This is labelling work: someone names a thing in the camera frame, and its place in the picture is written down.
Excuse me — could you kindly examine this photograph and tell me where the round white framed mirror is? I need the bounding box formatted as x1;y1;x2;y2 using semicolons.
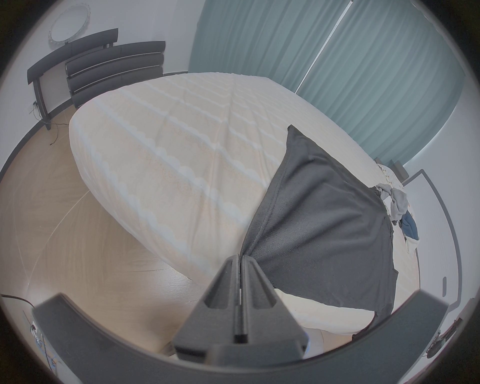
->
49;0;92;44

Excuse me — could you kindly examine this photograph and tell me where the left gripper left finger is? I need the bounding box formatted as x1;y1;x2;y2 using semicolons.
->
173;254;242;357

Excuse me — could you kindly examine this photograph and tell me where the black T-shirt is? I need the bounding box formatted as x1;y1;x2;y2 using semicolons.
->
240;125;399;321

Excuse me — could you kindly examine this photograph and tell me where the white printed pillow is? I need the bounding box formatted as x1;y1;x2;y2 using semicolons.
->
375;159;404;188

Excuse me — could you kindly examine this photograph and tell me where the black chest of drawers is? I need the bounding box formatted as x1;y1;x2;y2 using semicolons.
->
65;40;166;109

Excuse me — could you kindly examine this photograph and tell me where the grey bedside table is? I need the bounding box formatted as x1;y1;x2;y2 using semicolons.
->
375;157;409;180

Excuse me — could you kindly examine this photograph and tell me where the black cable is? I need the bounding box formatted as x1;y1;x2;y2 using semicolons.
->
0;293;36;309

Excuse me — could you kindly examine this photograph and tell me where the blue-green curtain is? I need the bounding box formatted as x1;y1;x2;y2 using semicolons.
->
296;0;467;166
187;0;351;92

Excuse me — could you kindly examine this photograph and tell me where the bed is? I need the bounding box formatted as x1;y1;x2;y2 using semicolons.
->
68;71;462;336

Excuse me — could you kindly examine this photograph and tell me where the pile of clothes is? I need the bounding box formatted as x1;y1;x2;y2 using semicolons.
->
374;183;421;256

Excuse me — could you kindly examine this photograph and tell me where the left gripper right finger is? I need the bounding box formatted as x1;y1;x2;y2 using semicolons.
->
240;255;310;355

